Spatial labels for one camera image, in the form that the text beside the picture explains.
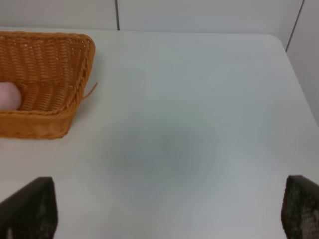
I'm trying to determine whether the orange wicker basket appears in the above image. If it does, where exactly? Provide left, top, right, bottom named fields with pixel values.
left=0, top=31, right=95, bottom=139

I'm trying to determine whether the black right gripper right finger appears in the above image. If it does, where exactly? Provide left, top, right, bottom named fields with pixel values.
left=281, top=175, right=319, bottom=239

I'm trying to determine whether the pink peach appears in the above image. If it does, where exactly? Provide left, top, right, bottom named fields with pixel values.
left=0, top=82, right=22, bottom=111

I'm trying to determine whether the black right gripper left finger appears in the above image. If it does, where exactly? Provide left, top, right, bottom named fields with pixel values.
left=0, top=177, right=58, bottom=239

